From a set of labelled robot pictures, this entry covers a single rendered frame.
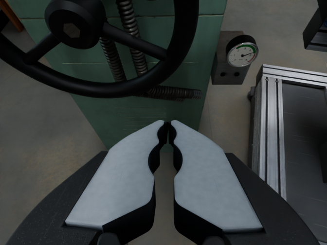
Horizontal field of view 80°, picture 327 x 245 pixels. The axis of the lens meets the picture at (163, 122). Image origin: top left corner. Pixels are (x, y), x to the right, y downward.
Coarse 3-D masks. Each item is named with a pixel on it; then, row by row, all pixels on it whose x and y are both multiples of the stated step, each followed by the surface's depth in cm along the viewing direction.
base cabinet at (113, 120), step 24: (24, 24) 43; (120, 24) 43; (144, 24) 43; (168, 24) 42; (216, 24) 42; (72, 48) 48; (96, 48) 48; (120, 48) 48; (192, 48) 47; (216, 48) 47; (72, 72) 55; (96, 72) 55; (192, 72) 54; (72, 96) 65; (96, 120) 77; (120, 120) 76; (144, 120) 75; (168, 120) 75; (192, 120) 75; (168, 144) 93
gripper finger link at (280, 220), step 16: (240, 160) 9; (240, 176) 8; (256, 176) 8; (256, 192) 7; (272, 192) 7; (256, 208) 7; (272, 208) 7; (288, 208) 7; (272, 224) 6; (288, 224) 6; (304, 224) 6; (224, 240) 6; (240, 240) 6; (256, 240) 6; (272, 240) 6; (288, 240) 6; (304, 240) 6
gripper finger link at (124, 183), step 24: (120, 144) 10; (144, 144) 10; (120, 168) 9; (144, 168) 8; (96, 192) 7; (120, 192) 7; (144, 192) 7; (72, 216) 6; (96, 216) 6; (120, 216) 6; (144, 216) 7; (120, 240) 7
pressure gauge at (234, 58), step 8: (232, 40) 41; (240, 40) 39; (248, 40) 39; (232, 48) 40; (240, 48) 40; (248, 48) 40; (256, 48) 39; (232, 56) 42; (240, 56) 41; (248, 56) 41; (256, 56) 41; (232, 64) 43; (240, 64) 43; (248, 64) 43
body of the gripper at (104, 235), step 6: (102, 234) 6; (108, 234) 6; (114, 234) 6; (102, 240) 6; (108, 240) 6; (114, 240) 6; (204, 240) 6; (210, 240) 6; (216, 240) 6; (222, 240) 6
